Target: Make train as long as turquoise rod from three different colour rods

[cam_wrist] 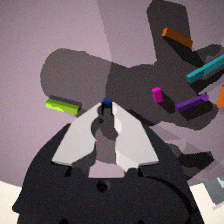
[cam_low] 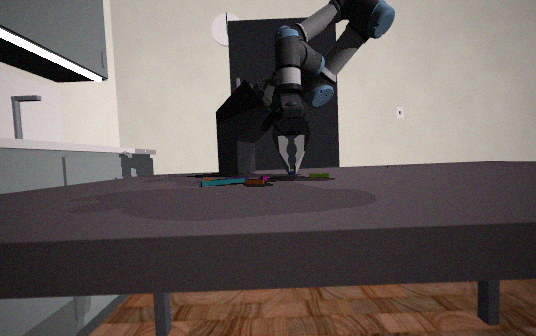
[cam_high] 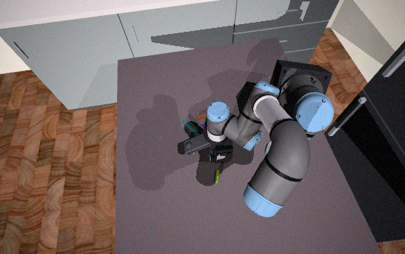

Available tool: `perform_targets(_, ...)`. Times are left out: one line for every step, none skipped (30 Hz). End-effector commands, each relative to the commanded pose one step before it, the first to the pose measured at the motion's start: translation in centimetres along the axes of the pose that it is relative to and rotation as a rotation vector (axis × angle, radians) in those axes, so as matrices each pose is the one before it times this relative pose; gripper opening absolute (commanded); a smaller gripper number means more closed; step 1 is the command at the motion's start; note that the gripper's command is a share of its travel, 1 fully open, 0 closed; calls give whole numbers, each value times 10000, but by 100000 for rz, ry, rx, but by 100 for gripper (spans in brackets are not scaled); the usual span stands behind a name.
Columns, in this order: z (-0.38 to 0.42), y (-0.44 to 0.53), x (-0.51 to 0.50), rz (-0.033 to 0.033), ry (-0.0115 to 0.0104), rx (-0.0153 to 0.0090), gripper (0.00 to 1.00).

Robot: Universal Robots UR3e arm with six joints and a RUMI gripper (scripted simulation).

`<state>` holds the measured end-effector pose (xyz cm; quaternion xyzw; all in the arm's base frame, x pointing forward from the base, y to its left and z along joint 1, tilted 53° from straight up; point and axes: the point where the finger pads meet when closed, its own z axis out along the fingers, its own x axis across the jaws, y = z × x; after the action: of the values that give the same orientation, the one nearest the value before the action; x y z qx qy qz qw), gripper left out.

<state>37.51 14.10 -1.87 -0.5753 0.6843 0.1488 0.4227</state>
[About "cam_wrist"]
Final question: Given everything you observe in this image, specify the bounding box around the orange rod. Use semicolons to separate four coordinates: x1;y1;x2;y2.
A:
162;28;193;49
216;86;224;107

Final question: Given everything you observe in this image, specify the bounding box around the turquoise rod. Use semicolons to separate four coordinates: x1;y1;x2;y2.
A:
186;54;224;83

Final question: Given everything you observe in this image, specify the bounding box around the small blue cube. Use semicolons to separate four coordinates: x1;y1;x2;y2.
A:
104;98;111;108

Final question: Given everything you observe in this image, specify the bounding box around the short magenta rod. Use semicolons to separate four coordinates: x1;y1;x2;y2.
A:
152;87;163;104

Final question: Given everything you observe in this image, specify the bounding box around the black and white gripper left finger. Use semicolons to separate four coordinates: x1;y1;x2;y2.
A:
12;102;104;214

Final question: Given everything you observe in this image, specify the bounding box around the lime green rod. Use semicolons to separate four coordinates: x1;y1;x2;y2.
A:
46;99;79;115

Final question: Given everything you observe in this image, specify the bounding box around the purple rod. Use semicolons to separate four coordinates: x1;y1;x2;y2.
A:
176;93;209;112

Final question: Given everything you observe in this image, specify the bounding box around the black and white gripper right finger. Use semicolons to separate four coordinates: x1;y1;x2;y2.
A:
111;102;198;215

